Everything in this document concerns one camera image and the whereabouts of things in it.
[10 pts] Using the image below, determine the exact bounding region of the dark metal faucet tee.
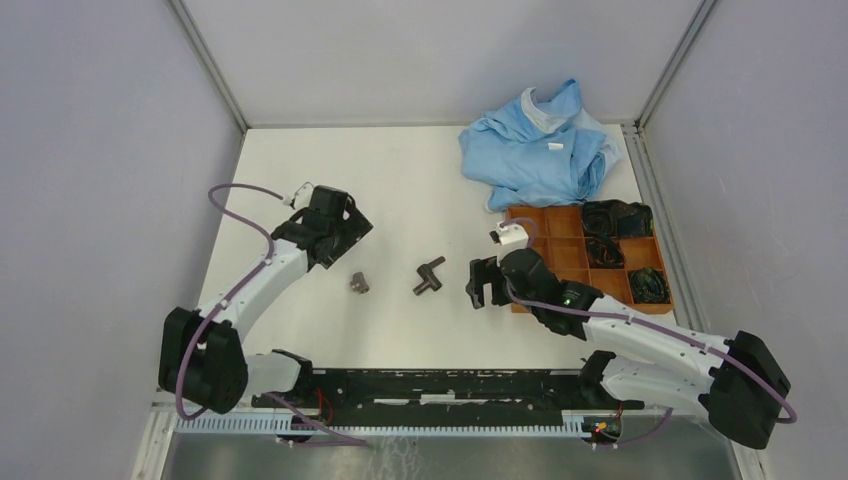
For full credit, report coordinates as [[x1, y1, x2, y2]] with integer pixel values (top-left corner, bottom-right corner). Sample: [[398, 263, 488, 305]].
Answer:
[[413, 256, 445, 296]]

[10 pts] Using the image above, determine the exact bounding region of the blue crumpled cloth garment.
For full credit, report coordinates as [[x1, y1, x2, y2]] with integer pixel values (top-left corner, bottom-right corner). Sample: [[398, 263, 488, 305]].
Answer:
[[458, 78, 623, 212]]

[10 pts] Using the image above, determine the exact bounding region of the small grey faucet fitting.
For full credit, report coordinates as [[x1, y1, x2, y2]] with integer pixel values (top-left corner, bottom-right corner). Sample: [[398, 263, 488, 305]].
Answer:
[[349, 271, 370, 294]]

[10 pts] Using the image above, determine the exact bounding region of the black cable bundle top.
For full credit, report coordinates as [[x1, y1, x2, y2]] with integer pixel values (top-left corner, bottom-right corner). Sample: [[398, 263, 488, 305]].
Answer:
[[580, 199, 655, 240]]

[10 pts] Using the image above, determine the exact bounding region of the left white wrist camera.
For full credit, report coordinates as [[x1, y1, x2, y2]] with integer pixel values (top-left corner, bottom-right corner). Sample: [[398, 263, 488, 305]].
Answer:
[[282, 182, 315, 211]]

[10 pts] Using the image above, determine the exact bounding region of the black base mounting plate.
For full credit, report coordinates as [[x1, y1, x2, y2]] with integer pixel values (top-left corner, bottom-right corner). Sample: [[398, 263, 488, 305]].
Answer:
[[282, 368, 645, 428]]

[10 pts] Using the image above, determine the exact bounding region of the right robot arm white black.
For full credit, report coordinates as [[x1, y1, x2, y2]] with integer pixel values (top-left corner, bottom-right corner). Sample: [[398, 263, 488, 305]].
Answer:
[[466, 248, 798, 450]]

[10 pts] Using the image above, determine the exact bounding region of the black cable bundle middle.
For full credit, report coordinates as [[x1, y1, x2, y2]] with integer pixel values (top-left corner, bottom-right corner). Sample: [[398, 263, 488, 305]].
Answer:
[[583, 236, 626, 270]]

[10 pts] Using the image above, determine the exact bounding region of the white slotted cable duct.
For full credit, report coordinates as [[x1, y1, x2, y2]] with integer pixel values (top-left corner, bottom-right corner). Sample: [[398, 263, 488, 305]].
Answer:
[[174, 411, 594, 439]]

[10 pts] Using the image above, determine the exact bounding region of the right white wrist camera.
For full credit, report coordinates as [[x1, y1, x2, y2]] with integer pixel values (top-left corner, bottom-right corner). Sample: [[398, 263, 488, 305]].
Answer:
[[489, 223, 530, 248]]

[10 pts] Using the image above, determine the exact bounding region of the black green cable bundle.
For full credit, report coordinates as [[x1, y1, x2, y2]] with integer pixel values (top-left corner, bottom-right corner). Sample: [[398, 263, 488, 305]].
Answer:
[[627, 266, 672, 307]]

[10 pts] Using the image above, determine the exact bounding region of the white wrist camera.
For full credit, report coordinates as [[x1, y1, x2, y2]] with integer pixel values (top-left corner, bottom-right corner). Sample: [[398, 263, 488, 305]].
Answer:
[[282, 182, 315, 211], [489, 223, 530, 248]]

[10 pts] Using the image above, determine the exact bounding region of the orange compartment tray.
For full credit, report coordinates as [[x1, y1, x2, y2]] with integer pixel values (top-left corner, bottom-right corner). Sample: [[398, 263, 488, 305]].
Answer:
[[506, 199, 674, 315]]

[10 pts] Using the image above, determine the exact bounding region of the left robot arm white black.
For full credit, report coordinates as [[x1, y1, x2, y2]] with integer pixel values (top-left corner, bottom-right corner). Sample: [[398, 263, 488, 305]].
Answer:
[[158, 183, 373, 421]]

